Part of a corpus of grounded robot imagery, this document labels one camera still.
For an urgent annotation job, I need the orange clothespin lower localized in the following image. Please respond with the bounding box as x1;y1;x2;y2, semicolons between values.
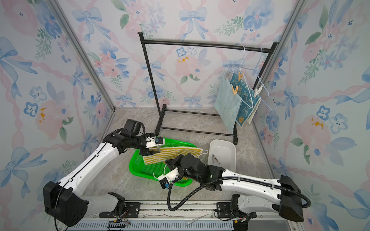
231;85;239;96

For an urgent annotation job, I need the teal patterned towel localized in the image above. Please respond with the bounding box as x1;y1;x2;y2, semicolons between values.
230;72;261;128

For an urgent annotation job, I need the clear clothespin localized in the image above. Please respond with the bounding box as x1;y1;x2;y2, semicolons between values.
212;154;221;165

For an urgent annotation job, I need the green plastic basket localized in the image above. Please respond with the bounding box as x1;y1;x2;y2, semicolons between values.
129;138;197;181

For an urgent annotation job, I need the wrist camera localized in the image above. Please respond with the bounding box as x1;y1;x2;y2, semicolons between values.
145;136;165;148
158;168;180;189

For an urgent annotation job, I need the white clothespin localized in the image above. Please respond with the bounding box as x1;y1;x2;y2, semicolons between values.
253;86;263;98

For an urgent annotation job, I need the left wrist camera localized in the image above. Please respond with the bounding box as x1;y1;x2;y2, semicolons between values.
145;136;165;148

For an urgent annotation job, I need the orange clothespin upper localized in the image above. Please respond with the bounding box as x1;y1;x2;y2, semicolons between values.
238;72;244;82

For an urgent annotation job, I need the yellow striped towel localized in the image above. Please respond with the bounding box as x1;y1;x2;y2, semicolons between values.
143;146;208;165

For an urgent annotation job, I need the light green towel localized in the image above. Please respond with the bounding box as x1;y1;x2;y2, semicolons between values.
214;75;241;132

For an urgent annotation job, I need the white hanger middle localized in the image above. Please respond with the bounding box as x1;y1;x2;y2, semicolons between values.
232;45;254;109

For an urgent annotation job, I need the black clothes rack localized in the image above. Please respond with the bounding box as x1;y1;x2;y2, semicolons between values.
137;32;280;145

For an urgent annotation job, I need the orange clothespin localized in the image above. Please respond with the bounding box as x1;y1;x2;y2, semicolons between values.
238;72;244;82
231;85;239;96

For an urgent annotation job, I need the white plastic bin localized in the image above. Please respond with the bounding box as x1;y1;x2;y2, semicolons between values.
207;140;236;172

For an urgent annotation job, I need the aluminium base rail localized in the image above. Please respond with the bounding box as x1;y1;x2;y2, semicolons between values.
52;196;302;231

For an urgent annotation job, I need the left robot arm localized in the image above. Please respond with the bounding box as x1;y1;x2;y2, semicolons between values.
43;119;165;227

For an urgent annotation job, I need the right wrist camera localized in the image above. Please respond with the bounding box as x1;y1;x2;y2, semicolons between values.
158;168;180;189

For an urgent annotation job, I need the white wire hanger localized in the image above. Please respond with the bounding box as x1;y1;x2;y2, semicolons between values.
144;146;206;179

